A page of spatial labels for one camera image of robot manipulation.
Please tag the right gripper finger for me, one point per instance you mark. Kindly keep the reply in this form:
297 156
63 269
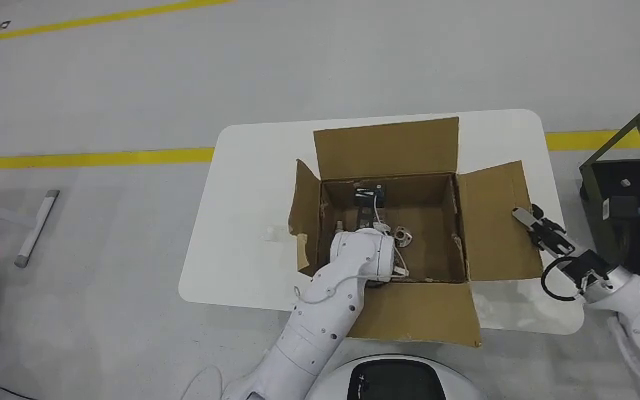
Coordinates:
523 217
539 212

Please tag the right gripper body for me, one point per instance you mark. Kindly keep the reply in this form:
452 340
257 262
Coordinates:
552 239

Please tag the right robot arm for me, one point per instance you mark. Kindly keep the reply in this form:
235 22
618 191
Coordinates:
620 290

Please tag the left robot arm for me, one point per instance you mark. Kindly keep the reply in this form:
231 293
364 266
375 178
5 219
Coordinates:
320 320

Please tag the dark green metal cart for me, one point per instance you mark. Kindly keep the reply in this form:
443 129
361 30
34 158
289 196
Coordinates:
612 210

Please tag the metal flanged bush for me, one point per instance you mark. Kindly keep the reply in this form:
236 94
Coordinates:
403 236

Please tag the large brown cardboard carton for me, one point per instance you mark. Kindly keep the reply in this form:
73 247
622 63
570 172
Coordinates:
410 150

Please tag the robot body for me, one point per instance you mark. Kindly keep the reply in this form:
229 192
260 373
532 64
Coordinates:
392 380

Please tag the white bar with grey ends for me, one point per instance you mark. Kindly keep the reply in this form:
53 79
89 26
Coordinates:
36 229

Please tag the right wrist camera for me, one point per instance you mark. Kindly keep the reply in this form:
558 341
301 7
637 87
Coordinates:
589 269

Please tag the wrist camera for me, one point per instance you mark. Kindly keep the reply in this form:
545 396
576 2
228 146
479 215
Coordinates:
589 269
369 196

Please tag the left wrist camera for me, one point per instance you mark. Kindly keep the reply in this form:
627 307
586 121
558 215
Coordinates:
369 196

